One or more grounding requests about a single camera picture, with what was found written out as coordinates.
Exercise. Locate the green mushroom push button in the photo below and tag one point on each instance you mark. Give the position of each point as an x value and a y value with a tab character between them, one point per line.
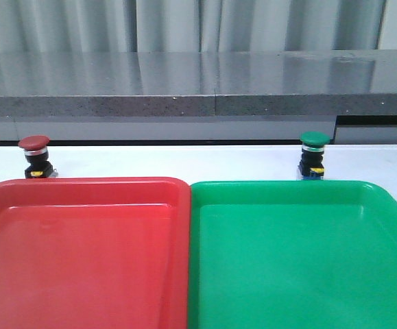
311	166

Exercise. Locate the red mushroom push button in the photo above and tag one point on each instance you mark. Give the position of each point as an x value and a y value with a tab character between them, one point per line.
37	156

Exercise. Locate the red plastic tray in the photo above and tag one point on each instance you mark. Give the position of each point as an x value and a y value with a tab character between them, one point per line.
94	253

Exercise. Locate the grey stone counter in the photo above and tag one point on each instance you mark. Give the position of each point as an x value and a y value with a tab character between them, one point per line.
100	98

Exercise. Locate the green plastic tray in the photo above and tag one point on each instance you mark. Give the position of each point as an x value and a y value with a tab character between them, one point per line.
292	254

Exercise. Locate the grey pleated curtain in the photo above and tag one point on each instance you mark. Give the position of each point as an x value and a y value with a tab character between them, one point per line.
189	26

